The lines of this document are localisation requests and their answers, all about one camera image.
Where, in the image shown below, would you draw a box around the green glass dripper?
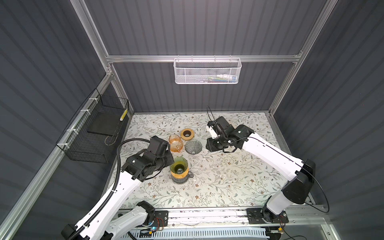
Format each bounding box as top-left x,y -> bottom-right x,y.
170,157 -> 189,175

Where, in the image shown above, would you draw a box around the orange glass carafe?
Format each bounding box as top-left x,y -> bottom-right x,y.
169,135 -> 184,153

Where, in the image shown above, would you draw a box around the grey glass carafe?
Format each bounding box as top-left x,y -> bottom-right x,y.
171,172 -> 195,184

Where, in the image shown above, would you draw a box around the bamboo ring holder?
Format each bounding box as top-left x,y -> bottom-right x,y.
180,129 -> 195,141
171,169 -> 189,180

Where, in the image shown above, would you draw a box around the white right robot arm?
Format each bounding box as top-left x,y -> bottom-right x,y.
206,117 -> 316,222

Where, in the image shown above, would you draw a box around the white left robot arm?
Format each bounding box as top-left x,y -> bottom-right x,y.
62,136 -> 174,240

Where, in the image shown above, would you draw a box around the grey glass dripper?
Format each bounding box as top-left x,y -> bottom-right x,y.
185,140 -> 203,155

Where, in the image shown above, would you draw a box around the yellow marker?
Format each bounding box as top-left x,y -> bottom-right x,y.
120,109 -> 129,122

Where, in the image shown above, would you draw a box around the black flat pad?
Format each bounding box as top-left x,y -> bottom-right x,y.
87,112 -> 122,137

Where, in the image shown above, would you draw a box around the items in white basket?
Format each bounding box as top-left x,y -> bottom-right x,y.
201,74 -> 238,84

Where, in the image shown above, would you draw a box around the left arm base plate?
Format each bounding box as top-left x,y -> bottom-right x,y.
141,210 -> 169,228

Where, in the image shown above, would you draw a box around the black wire basket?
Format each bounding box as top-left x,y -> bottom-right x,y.
57,91 -> 130,164

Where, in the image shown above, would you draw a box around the white wire basket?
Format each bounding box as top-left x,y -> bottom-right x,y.
173,58 -> 242,85

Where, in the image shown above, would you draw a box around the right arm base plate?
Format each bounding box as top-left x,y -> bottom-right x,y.
246,208 -> 289,224

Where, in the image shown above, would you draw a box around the black corrugated cable conduit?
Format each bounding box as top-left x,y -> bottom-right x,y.
65,137 -> 151,240

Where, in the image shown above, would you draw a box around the white slotted cable duct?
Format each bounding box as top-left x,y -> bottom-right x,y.
130,227 -> 270,240

